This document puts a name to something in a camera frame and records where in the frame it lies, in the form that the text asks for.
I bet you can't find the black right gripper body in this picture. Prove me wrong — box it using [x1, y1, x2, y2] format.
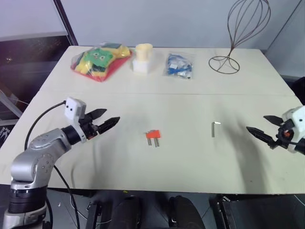
[275, 119, 297, 150]

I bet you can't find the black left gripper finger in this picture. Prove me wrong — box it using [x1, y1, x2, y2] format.
[84, 108, 108, 121]
[96, 116, 121, 135]

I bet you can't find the white hexagonal block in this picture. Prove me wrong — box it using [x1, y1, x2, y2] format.
[129, 58, 153, 76]

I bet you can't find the cream plastic cylinder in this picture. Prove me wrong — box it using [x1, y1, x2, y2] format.
[135, 43, 153, 63]

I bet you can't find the grey metal frame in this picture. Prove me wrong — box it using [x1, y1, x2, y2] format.
[0, 88, 25, 126]

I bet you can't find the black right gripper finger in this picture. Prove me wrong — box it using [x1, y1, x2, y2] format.
[263, 115, 285, 126]
[245, 126, 278, 150]

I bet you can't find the dark slanted post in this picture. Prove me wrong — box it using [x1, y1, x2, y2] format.
[53, 0, 80, 46]

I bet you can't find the bag of blue parts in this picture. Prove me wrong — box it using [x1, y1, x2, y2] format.
[162, 52, 195, 81]

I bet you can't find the black metal frame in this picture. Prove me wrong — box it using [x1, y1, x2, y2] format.
[209, 192, 305, 229]

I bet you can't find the dark rounded shape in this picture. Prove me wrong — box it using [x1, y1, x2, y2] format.
[111, 195, 142, 229]
[167, 195, 203, 229]

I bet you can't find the brown wire hat stand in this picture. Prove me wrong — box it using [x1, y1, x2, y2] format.
[208, 0, 272, 75]

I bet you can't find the bag of colourful toys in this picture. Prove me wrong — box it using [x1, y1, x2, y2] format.
[70, 42, 134, 83]

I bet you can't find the dark speckled panel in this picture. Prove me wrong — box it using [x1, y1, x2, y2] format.
[0, 30, 73, 150]

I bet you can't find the small orange block part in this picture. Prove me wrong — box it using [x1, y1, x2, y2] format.
[145, 129, 163, 140]

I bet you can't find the black object beside table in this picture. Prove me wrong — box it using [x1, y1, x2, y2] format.
[291, 75, 305, 106]

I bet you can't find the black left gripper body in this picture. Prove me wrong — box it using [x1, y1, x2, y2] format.
[79, 114, 101, 141]

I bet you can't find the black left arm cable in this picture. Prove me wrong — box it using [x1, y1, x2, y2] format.
[24, 101, 79, 229]

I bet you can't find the black bracket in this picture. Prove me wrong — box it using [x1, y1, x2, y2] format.
[86, 201, 103, 229]

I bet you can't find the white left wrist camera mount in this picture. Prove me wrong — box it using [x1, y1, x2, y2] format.
[63, 96, 87, 144]

